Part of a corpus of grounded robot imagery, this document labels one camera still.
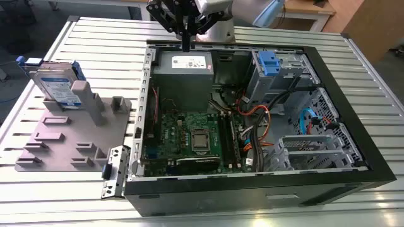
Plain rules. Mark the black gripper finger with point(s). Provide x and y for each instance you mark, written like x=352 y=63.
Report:
x=209 y=23
x=160 y=16

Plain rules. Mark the hard disk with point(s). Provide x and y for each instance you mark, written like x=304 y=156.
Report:
x=57 y=87

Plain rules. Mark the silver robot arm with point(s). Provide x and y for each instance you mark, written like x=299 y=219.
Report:
x=220 y=30

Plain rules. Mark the metal disk bay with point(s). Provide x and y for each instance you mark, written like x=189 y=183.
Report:
x=315 y=160

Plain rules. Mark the blue drive carrier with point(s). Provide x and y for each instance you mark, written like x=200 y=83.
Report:
x=268 y=63

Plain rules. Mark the grey power supply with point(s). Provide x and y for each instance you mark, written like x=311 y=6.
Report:
x=185 y=92

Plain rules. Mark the metal drive cage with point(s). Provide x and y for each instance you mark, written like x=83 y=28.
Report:
x=261 y=87

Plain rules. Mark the wooden desk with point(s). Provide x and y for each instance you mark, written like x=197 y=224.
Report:
x=315 y=10

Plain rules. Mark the black CPU socket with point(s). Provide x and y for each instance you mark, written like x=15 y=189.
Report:
x=201 y=130

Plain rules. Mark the black office chair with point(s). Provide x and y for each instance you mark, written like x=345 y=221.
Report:
x=19 y=45

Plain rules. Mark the silver CPU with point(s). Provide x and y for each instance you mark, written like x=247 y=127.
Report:
x=200 y=141

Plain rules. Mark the green motherboard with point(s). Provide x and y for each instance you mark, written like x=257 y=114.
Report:
x=169 y=142

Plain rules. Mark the wooden cabinet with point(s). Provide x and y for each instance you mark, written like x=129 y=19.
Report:
x=375 y=28

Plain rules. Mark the grey parts rack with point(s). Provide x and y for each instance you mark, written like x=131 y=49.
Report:
x=79 y=132

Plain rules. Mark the black graphics card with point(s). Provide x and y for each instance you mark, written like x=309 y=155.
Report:
x=197 y=163

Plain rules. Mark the black PC case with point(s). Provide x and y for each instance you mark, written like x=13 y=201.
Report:
x=220 y=191

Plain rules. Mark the white desk frame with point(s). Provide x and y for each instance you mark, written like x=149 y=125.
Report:
x=143 y=14

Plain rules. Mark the metal card retention bracket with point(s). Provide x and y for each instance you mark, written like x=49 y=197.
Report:
x=116 y=170

